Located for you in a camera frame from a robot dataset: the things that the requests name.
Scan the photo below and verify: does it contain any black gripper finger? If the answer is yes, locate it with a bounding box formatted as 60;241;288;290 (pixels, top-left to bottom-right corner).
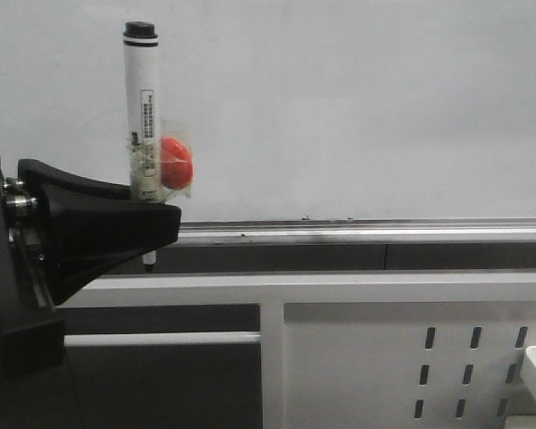
18;158;130;200
38;185;181;305

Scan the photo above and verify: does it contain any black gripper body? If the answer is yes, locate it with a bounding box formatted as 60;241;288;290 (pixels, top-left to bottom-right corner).
0;160;65;428

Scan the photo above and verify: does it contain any red round magnet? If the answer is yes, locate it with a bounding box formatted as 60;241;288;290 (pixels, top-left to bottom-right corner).
160;137;193;190

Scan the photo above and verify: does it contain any white whiteboard marker pen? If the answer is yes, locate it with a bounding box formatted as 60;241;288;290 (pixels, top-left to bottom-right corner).
121;21;163;273

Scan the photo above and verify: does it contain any white whiteboard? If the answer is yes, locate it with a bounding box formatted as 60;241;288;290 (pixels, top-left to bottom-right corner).
0;1;536;222

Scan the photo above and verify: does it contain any white metal pegboard frame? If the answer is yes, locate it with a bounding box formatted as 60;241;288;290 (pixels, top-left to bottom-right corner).
0;270;536;429

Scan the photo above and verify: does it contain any aluminium whiteboard tray rail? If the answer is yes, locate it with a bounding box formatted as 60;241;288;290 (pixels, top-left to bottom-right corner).
178;218;536;247

